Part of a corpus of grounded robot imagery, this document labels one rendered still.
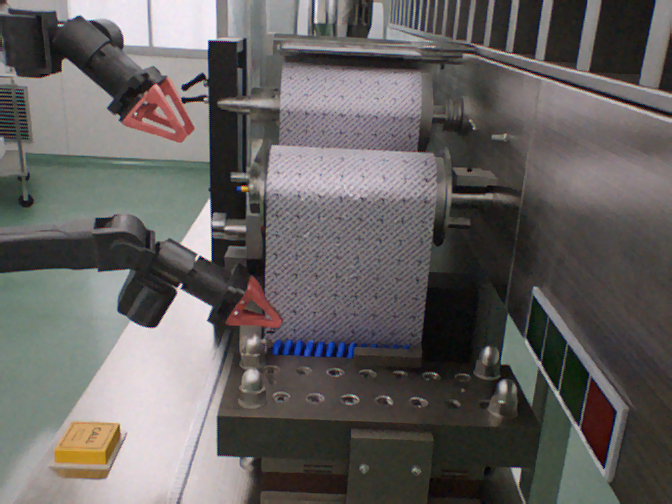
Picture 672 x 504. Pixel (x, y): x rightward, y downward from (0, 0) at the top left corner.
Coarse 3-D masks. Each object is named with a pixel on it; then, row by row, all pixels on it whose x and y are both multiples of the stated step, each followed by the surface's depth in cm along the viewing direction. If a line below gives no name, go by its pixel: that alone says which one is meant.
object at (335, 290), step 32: (288, 256) 97; (320, 256) 97; (352, 256) 97; (384, 256) 97; (416, 256) 97; (288, 288) 99; (320, 288) 99; (352, 288) 99; (384, 288) 99; (416, 288) 99; (288, 320) 100; (320, 320) 100; (352, 320) 100; (384, 320) 100; (416, 320) 100
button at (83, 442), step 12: (72, 432) 96; (84, 432) 96; (96, 432) 96; (108, 432) 96; (120, 432) 99; (60, 444) 93; (72, 444) 93; (84, 444) 93; (96, 444) 94; (108, 444) 94; (60, 456) 92; (72, 456) 92; (84, 456) 92; (96, 456) 92; (108, 456) 94
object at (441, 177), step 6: (438, 162) 97; (438, 168) 96; (444, 168) 96; (438, 174) 95; (444, 174) 95; (438, 180) 95; (444, 180) 95; (438, 186) 95; (444, 186) 95; (438, 192) 95; (444, 192) 95; (438, 198) 95; (444, 198) 95; (438, 204) 95; (444, 204) 95; (438, 210) 95; (438, 216) 96; (438, 222) 96; (438, 228) 97
